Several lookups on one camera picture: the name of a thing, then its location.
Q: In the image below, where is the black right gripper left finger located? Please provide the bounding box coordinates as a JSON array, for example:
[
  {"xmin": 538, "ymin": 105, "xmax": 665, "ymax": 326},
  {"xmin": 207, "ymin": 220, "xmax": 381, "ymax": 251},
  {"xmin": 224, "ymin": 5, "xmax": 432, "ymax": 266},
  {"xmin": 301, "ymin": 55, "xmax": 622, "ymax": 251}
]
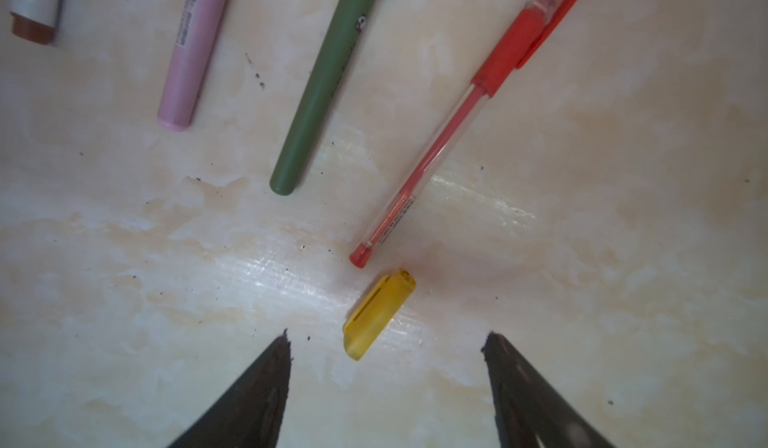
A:
[{"xmin": 170, "ymin": 333, "xmax": 292, "ymax": 448}]

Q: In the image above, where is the white pen black tip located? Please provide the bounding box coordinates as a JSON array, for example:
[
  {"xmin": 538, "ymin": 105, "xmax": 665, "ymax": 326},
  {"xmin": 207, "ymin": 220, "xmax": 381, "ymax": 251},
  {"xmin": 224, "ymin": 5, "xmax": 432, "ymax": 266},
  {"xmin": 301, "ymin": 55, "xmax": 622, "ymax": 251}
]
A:
[{"xmin": 10, "ymin": 0, "xmax": 63, "ymax": 46}]

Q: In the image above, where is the yellow pen cap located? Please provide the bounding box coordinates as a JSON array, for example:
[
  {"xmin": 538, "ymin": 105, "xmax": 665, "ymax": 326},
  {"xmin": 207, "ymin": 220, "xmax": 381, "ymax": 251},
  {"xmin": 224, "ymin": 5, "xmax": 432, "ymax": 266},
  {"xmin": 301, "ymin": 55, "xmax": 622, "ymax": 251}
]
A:
[{"xmin": 342, "ymin": 269, "xmax": 416, "ymax": 361}]

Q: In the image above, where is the green pen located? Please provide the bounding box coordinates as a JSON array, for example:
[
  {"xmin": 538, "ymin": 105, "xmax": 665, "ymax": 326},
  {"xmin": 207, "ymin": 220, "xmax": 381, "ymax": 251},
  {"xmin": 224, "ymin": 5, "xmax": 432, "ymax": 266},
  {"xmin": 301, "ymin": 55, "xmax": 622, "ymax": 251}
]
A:
[{"xmin": 269, "ymin": 0, "xmax": 376, "ymax": 196}]

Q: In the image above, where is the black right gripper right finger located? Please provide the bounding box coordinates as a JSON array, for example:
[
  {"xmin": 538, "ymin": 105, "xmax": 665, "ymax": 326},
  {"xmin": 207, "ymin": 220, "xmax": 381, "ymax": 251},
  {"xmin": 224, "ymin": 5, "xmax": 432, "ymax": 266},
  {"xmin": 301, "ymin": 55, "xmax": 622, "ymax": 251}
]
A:
[{"xmin": 482, "ymin": 332, "xmax": 614, "ymax": 448}]

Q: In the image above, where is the red gel pen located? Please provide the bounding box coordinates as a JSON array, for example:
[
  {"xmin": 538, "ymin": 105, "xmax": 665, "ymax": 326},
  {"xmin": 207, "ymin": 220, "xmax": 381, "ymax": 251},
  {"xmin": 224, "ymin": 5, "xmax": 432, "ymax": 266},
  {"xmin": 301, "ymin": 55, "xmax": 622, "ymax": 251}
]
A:
[{"xmin": 349, "ymin": 0, "xmax": 578, "ymax": 268}]

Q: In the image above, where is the pink pen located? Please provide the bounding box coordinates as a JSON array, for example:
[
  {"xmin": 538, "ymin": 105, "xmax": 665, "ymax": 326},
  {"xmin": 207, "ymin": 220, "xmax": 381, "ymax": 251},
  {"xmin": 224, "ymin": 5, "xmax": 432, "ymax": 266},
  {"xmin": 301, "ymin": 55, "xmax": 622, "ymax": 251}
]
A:
[{"xmin": 157, "ymin": 0, "xmax": 228, "ymax": 131}]

